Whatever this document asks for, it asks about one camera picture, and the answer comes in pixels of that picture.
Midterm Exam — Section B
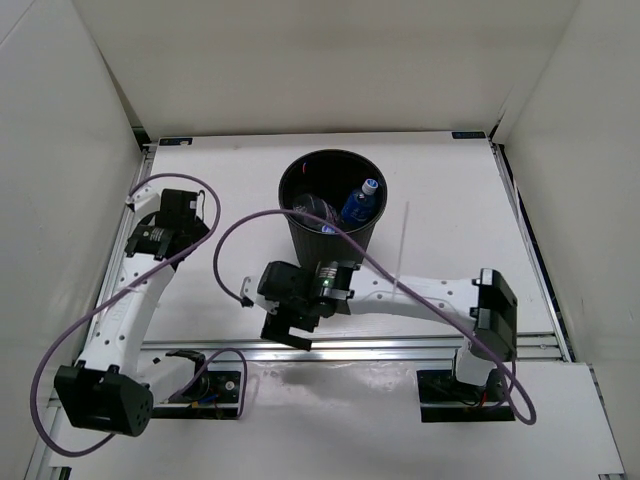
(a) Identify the orange white label clear bottle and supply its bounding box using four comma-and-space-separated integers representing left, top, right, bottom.
292, 193, 339, 225

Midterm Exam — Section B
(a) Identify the blue label plastic bottle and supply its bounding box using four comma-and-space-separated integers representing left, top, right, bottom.
341, 178, 379, 227

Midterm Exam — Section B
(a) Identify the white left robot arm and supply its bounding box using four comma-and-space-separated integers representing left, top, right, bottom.
54, 214, 210, 437

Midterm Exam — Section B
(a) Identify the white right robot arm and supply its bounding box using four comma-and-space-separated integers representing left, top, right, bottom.
242, 261, 518, 400

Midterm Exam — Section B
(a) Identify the black plastic waste bin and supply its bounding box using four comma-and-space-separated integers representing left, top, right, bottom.
278, 149, 388, 269

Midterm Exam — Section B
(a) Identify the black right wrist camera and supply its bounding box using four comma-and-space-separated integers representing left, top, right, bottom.
257, 261, 307, 304

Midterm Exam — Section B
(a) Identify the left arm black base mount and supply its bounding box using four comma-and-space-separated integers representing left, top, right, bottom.
140, 347, 248, 420

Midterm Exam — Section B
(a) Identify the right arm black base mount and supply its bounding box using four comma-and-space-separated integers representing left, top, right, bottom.
416, 370, 515, 423

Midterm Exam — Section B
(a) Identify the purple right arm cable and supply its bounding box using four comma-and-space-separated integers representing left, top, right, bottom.
213, 209, 537, 426

